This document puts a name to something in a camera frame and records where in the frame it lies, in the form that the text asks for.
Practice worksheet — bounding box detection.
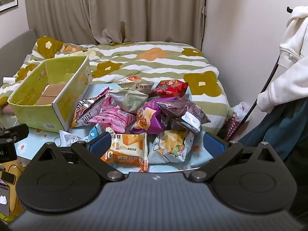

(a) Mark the purple chips packet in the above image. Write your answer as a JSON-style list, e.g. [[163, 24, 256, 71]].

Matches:
[[129, 100, 166, 135]]

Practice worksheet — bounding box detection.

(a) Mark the black rod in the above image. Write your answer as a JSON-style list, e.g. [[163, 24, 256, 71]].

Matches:
[[226, 6, 293, 141]]

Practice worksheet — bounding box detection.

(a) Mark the grey potato chips packet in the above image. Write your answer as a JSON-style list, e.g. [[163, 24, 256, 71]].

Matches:
[[148, 130, 195, 165]]

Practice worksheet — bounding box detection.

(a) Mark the small black device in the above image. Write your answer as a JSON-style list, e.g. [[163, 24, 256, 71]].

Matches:
[[0, 171, 16, 184]]

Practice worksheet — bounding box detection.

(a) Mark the white plastic bag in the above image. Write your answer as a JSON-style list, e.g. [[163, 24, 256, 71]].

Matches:
[[232, 101, 252, 123]]

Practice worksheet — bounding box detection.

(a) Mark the red snack packet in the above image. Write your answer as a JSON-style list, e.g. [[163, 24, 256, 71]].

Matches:
[[150, 79, 189, 98]]

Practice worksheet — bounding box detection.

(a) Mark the grey headboard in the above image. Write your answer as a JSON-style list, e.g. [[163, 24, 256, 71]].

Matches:
[[0, 29, 36, 70]]

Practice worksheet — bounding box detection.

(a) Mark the blue and white snack packet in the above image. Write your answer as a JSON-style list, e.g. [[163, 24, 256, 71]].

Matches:
[[84, 123, 106, 142]]

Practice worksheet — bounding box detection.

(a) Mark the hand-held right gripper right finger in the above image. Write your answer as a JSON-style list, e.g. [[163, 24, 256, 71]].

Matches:
[[189, 132, 281, 181]]

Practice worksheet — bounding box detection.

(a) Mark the flower-print striped blanket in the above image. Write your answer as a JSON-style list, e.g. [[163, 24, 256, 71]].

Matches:
[[0, 36, 229, 135]]

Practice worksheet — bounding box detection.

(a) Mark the black-and-white striped snack packet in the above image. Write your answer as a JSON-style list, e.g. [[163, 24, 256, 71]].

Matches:
[[72, 95, 106, 127]]

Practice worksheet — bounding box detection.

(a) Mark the white orange-topped snack packet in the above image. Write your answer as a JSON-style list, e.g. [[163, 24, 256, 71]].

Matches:
[[118, 75, 154, 94]]

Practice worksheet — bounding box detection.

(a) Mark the pink snack packet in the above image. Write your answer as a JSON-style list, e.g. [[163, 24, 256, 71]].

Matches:
[[91, 94, 136, 133]]

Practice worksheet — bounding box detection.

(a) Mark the purple patterned bag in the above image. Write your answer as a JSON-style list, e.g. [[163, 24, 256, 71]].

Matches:
[[226, 117, 241, 141]]

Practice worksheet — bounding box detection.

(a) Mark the dark teal cloth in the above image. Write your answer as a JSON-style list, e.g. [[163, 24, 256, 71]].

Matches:
[[238, 99, 308, 219]]

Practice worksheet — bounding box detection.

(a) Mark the orange cake packet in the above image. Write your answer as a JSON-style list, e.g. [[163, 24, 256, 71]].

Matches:
[[100, 127, 148, 172]]

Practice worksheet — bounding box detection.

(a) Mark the white printed snack packet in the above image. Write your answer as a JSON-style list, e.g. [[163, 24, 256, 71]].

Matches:
[[59, 130, 85, 147]]

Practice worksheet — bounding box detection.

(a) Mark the dark purple snack packet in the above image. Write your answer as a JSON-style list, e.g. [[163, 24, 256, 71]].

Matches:
[[155, 99, 210, 134]]

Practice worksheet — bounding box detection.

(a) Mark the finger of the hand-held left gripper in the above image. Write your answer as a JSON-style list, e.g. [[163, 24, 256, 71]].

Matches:
[[0, 124, 29, 139]]

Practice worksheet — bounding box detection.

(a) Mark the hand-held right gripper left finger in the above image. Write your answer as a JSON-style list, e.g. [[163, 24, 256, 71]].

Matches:
[[31, 132, 126, 181]]

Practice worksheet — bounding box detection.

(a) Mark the white hoodie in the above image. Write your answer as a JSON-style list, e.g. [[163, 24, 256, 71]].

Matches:
[[257, 5, 308, 115]]

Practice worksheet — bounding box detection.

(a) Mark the green cardboard box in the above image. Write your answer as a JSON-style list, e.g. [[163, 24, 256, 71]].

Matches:
[[7, 55, 93, 133]]

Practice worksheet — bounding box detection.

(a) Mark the beige curtain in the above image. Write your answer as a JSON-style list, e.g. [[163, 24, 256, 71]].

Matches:
[[24, 0, 207, 51]]

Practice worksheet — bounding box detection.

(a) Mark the yellow bag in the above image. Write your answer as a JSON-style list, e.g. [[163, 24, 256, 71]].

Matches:
[[0, 164, 24, 222]]

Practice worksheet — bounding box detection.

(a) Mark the white and green snack packet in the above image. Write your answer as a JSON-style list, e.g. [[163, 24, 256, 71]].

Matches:
[[108, 88, 150, 113]]

